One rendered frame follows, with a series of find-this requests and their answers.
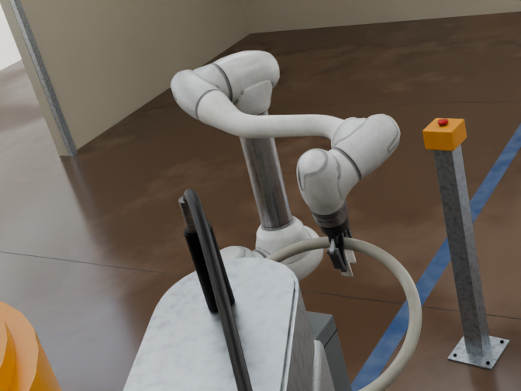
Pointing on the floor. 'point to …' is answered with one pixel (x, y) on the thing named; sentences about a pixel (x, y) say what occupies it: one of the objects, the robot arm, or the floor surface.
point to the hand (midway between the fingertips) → (346, 261)
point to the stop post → (462, 245)
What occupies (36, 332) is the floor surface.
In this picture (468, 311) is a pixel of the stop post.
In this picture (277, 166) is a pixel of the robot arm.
